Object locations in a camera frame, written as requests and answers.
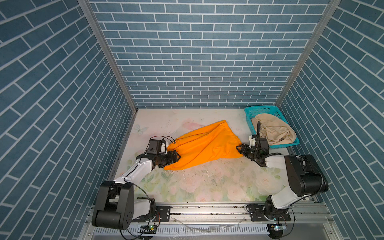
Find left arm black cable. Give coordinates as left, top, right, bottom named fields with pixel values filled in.
left=119, top=135, right=176, bottom=240

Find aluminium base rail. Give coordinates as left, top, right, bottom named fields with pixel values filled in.
left=80, top=202, right=343, bottom=240

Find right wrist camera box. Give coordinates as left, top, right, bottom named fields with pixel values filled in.
left=249, top=135, right=258, bottom=148

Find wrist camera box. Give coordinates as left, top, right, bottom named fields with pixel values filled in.
left=249, top=135, right=258, bottom=148
left=147, top=139, right=167, bottom=155

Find orange shorts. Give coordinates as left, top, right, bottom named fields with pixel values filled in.
left=165, top=121, right=242, bottom=171

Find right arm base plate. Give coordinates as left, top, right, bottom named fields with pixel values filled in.
left=246, top=204, right=291, bottom=222

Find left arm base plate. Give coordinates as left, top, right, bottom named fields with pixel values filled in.
left=132, top=206, right=171, bottom=223

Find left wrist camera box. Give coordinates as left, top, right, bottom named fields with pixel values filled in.
left=147, top=139, right=167, bottom=155

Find white vented cable duct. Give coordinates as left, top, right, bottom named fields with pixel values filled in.
left=94, top=223, right=270, bottom=237

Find teal plastic basket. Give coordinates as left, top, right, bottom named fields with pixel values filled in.
left=245, top=106, right=300, bottom=149

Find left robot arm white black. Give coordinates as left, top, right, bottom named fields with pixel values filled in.
left=92, top=136, right=181, bottom=230

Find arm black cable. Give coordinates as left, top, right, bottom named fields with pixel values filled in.
left=254, top=120, right=329, bottom=238
left=119, top=135, right=176, bottom=240

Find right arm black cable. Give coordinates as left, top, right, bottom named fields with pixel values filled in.
left=254, top=120, right=329, bottom=238

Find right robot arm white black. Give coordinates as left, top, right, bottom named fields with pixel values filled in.
left=236, top=142, right=329, bottom=221

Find beige shorts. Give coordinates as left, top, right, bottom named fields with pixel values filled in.
left=252, top=114, right=297, bottom=146

